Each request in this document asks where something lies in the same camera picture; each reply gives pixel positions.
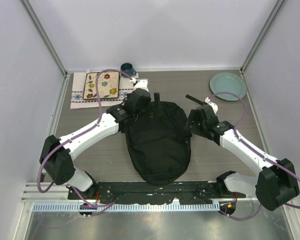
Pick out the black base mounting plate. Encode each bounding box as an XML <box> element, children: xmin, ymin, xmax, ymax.
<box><xmin>82</xmin><ymin>181</ymin><xmax>234</xmax><ymax>205</ymax></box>

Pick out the purple cable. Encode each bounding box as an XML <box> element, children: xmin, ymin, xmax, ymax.
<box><xmin>204</xmin><ymin>91</ymin><xmax>300</xmax><ymax>221</ymax></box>
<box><xmin>37</xmin><ymin>68</ymin><xmax>138</xmax><ymax>218</ymax></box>

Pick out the black student backpack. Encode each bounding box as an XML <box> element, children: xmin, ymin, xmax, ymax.
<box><xmin>124</xmin><ymin>100</ymin><xmax>192</xmax><ymax>186</ymax></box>

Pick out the white embroidered cloth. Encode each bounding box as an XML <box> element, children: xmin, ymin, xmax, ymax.
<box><xmin>70</xmin><ymin>72</ymin><xmax>134</xmax><ymax>110</ymax></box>

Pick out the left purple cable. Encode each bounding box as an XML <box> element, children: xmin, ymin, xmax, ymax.
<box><xmin>37</xmin><ymin>68</ymin><xmax>138</xmax><ymax>218</ymax></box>

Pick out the white slotted cable duct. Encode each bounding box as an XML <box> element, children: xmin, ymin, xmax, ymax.
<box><xmin>32</xmin><ymin>201</ymin><xmax>220</xmax><ymax>213</ymax></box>

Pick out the dark blue mug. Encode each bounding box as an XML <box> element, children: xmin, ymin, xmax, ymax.
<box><xmin>120</xmin><ymin>62</ymin><xmax>137</xmax><ymax>78</ymax></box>

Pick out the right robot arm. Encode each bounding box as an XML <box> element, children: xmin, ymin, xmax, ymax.
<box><xmin>185</xmin><ymin>104</ymin><xmax>300</xmax><ymax>211</ymax></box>

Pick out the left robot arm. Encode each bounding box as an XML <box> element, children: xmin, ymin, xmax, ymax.
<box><xmin>39</xmin><ymin>88</ymin><xmax>151</xmax><ymax>200</ymax></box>

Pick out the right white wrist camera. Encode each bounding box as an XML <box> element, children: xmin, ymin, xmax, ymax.
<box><xmin>204</xmin><ymin>97</ymin><xmax>219</xmax><ymax>114</ymax></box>

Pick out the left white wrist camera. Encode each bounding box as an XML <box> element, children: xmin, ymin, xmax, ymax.
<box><xmin>129</xmin><ymin>78</ymin><xmax>149</xmax><ymax>92</ymax></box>

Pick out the floral square trivet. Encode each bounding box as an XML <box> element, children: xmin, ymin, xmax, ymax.
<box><xmin>83</xmin><ymin>72</ymin><xmax>120</xmax><ymax>100</ymax></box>

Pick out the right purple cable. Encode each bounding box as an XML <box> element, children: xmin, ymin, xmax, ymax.
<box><xmin>204</xmin><ymin>91</ymin><xmax>300</xmax><ymax>221</ymax></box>

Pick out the light teal plate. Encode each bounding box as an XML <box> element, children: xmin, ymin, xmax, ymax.
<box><xmin>209</xmin><ymin>72</ymin><xmax>248</xmax><ymax>99</ymax></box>

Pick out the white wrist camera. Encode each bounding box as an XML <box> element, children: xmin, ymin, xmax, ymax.
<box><xmin>204</xmin><ymin>97</ymin><xmax>219</xmax><ymax>114</ymax></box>
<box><xmin>129</xmin><ymin>78</ymin><xmax>149</xmax><ymax>92</ymax></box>

